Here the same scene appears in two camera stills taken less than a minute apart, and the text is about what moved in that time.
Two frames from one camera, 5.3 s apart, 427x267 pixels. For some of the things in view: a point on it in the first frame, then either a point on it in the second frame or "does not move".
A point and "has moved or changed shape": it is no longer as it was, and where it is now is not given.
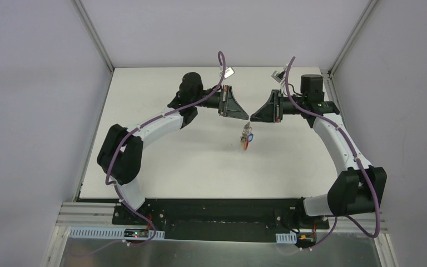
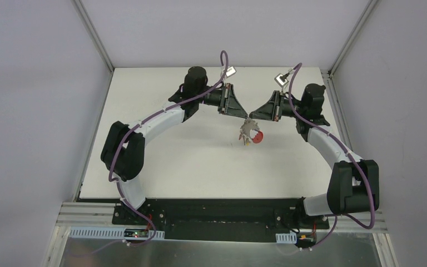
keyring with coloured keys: [247, 136] has moved or changed shape
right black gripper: [278, 106] does not move
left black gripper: [224, 99] does not move
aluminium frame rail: [99, 214] does not move
